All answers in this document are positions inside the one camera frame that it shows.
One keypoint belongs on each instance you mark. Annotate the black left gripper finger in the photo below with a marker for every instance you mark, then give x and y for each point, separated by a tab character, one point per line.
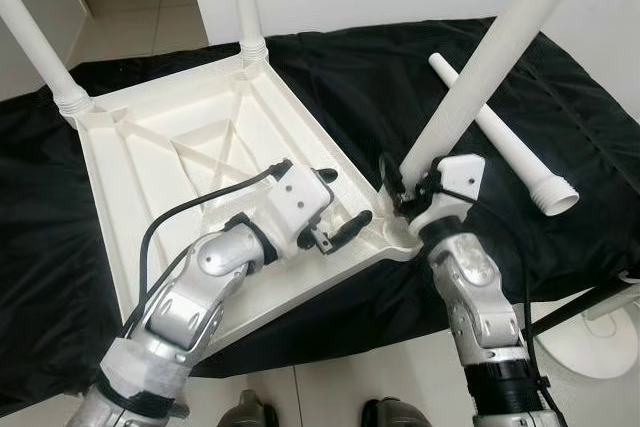
326	178
352	230

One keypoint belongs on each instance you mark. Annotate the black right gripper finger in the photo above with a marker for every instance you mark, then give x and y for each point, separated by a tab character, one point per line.
391	177

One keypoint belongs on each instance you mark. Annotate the white plastic children table top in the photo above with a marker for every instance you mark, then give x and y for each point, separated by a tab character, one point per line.
160	157

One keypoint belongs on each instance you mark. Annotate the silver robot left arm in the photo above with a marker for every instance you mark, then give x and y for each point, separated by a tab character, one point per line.
185	297

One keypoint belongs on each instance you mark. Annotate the black cloth table cover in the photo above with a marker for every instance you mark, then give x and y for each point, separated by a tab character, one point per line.
330	97

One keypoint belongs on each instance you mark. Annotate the grey robot right leg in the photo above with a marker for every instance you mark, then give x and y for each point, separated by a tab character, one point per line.
395	412

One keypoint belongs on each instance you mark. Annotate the grey robot leg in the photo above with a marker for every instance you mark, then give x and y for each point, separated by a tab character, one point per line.
245	409
395	412

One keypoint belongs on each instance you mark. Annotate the grey robot left leg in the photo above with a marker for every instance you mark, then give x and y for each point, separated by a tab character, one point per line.
245	409

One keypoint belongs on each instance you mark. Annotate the white round lamp base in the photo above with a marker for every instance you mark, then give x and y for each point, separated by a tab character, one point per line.
595	347

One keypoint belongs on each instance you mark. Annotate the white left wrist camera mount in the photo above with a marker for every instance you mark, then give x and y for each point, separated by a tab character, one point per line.
295	197

